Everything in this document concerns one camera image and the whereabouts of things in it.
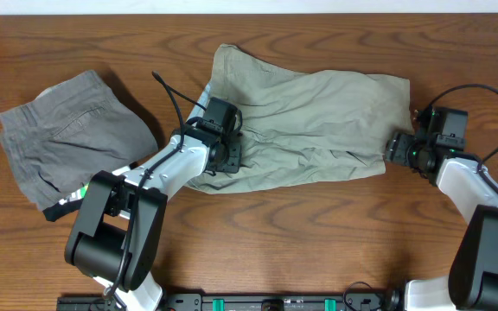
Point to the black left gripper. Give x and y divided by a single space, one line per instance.
233 163

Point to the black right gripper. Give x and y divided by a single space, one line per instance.
397 148

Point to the khaki green shorts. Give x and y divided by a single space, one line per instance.
301 128

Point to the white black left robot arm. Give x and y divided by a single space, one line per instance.
117 230

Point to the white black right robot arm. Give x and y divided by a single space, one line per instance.
472 283

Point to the black patterned folded garment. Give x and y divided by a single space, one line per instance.
65 206

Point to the folded grey shorts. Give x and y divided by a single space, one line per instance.
71 131

